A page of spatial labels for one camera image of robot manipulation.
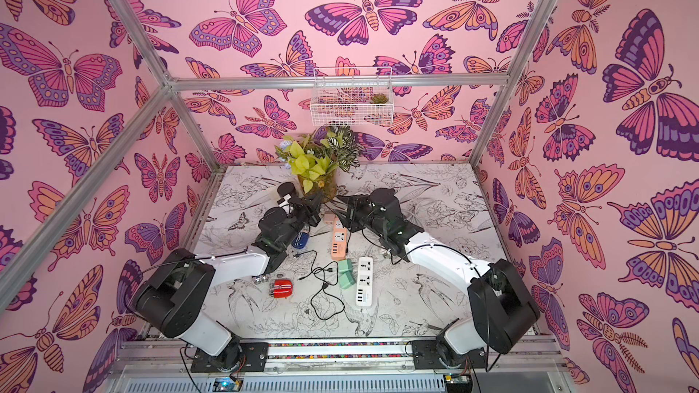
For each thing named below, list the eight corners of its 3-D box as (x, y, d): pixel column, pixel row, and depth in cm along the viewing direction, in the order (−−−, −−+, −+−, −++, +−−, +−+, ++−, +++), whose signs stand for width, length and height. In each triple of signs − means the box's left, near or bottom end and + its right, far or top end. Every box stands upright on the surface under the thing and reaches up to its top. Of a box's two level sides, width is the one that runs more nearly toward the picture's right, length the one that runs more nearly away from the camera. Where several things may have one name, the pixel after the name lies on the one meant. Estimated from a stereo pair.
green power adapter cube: (340, 289, 87) (339, 286, 85) (337, 263, 93) (337, 260, 91) (355, 287, 87) (355, 284, 85) (351, 261, 93) (351, 258, 91)
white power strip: (356, 306, 84) (356, 302, 82) (356, 261, 94) (356, 257, 91) (374, 306, 84) (375, 302, 82) (372, 261, 94) (373, 256, 91)
